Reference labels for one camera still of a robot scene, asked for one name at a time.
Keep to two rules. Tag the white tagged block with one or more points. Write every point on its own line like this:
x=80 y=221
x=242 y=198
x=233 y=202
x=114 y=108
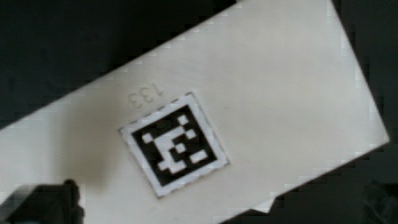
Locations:
x=227 y=117

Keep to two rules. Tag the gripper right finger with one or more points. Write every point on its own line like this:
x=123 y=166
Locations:
x=378 y=203

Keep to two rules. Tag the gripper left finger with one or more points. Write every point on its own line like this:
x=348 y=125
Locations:
x=43 y=204

